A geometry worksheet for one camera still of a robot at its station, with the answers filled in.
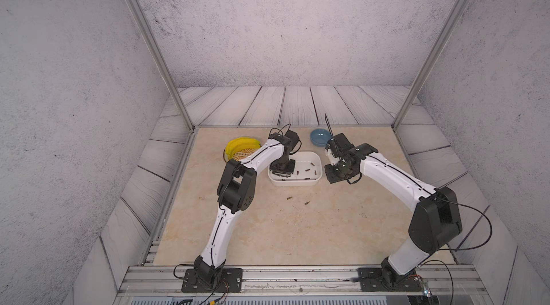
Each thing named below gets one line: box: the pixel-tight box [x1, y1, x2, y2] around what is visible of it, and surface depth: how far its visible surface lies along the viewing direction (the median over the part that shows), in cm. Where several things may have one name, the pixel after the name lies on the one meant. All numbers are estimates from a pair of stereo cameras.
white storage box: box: [267, 151, 323, 187], surface depth 101 cm
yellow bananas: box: [225, 136, 261, 160], surface depth 109 cm
